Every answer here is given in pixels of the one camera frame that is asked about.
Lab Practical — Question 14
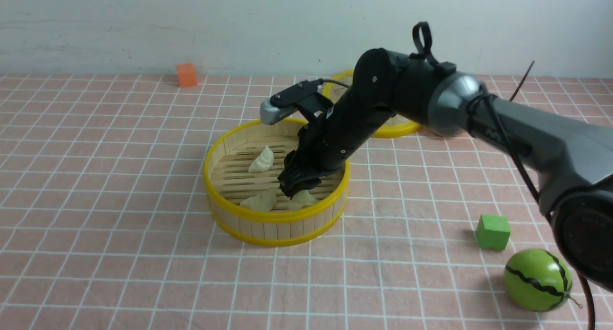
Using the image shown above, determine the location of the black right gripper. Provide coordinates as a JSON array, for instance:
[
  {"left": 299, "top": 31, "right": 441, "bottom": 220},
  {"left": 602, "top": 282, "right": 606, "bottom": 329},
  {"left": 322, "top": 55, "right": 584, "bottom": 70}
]
[{"left": 278, "top": 48, "right": 408, "bottom": 198}]

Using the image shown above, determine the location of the pale green dumpling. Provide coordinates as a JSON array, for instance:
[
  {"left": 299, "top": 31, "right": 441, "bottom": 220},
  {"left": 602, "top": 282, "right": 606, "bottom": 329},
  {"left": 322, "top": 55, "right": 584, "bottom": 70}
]
[{"left": 287, "top": 190, "right": 319, "bottom": 210}]

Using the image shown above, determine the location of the cream dumpling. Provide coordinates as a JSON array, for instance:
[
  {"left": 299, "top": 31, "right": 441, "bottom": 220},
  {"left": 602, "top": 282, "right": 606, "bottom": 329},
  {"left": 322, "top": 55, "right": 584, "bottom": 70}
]
[
  {"left": 239, "top": 189, "right": 277, "bottom": 213},
  {"left": 248, "top": 145, "right": 274, "bottom": 173}
]

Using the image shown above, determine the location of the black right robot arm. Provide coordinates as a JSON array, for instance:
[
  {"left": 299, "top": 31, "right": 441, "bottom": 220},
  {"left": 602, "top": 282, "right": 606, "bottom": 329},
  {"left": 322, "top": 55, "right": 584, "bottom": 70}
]
[{"left": 259, "top": 48, "right": 612, "bottom": 291}]

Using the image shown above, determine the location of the yellow rimmed bamboo steamer tray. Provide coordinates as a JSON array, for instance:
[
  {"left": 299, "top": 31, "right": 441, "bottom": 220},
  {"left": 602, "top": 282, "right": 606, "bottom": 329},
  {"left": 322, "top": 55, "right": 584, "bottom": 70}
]
[{"left": 202, "top": 118, "right": 350, "bottom": 247}]

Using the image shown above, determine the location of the yellow rimmed woven steamer lid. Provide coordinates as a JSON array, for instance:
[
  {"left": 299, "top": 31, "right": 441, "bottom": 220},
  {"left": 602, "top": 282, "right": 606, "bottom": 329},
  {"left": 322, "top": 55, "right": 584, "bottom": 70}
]
[{"left": 320, "top": 69, "right": 422, "bottom": 139}]

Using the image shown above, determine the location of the orange foam cube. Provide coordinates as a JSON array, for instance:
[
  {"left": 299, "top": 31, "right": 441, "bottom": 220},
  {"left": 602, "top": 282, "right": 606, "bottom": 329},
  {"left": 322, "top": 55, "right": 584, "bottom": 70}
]
[{"left": 175, "top": 62, "right": 199, "bottom": 88}]

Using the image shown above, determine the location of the pink checkered tablecloth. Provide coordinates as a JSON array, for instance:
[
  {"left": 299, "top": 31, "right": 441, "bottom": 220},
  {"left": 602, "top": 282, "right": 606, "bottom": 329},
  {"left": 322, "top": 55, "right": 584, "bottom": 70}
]
[{"left": 0, "top": 74, "right": 588, "bottom": 330}]

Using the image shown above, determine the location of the green foam cube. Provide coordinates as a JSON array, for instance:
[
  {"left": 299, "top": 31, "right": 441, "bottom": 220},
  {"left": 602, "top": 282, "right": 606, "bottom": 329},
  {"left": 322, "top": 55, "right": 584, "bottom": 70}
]
[{"left": 477, "top": 214, "right": 511, "bottom": 251}]

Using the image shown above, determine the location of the green toy watermelon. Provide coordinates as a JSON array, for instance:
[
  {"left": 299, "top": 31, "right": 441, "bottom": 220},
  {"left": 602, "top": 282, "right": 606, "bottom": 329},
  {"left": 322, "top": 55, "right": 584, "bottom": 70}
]
[{"left": 503, "top": 249, "right": 573, "bottom": 312}]

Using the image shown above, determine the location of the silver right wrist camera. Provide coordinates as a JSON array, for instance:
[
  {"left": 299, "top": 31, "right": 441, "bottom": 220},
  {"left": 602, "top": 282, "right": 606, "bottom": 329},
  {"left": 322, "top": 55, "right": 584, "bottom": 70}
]
[{"left": 260, "top": 79, "right": 331, "bottom": 126}]

